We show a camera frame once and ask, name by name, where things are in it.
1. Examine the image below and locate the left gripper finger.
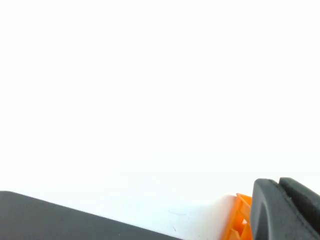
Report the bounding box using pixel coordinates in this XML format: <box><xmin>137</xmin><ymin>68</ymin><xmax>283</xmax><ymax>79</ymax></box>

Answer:
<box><xmin>250</xmin><ymin>176</ymin><xmax>320</xmax><ymax>240</ymax></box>

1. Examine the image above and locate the orange plastic cutlery crate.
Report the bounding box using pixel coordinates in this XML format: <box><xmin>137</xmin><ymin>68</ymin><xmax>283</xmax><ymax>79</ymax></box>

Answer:
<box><xmin>228</xmin><ymin>192</ymin><xmax>253</xmax><ymax>240</ymax></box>

